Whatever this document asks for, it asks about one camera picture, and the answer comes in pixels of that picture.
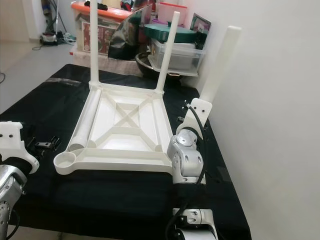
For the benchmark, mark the white plastic table leg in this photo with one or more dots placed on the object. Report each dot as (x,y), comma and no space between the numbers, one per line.
(94,40)
(85,120)
(167,50)
(222,55)

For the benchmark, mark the orange lid storage box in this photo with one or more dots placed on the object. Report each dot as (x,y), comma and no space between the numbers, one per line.
(110,12)

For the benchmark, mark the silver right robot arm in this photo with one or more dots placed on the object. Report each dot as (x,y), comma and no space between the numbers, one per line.
(185,155)

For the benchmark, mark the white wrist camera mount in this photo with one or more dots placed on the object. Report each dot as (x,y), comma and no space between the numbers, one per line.
(200,107)
(12,140)

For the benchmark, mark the dark picture frame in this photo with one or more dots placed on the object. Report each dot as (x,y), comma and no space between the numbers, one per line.
(201,25)

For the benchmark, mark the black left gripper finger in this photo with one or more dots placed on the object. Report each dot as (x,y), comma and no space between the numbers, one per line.
(54,142)

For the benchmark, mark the white plastic table top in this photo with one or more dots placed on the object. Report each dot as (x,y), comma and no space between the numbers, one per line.
(130,140)

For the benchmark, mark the beige cloth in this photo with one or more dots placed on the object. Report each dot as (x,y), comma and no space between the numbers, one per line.
(115,66)

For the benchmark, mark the black tablecloth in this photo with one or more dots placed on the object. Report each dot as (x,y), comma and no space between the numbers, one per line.
(105,205)

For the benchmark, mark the clear plastic storage box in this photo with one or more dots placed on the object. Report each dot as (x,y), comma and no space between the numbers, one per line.
(187,57)

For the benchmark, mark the green round pot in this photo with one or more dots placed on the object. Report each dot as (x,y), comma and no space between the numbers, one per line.
(185,34)

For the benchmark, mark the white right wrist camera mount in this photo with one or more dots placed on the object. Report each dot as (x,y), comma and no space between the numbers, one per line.
(200,107)

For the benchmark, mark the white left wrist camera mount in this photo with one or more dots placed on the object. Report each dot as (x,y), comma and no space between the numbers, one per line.
(12,140)

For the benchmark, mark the black wok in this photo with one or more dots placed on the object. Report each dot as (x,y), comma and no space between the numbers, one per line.
(145,65)

